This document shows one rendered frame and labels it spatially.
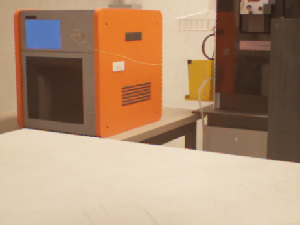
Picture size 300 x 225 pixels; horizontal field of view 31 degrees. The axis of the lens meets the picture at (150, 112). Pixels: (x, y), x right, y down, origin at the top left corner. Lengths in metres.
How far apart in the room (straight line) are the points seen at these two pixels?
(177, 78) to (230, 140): 1.48
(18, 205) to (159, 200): 0.15
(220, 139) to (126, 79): 0.50
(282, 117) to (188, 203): 0.64
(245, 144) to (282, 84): 0.97
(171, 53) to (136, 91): 1.64
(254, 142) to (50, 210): 1.60
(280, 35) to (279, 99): 0.14
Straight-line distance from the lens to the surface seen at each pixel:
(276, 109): 1.22
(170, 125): 2.10
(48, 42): 1.90
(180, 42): 3.56
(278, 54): 1.21
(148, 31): 2.03
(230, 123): 2.18
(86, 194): 0.64
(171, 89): 3.62
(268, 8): 2.11
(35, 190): 0.66
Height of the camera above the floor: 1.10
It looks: 10 degrees down
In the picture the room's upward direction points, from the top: straight up
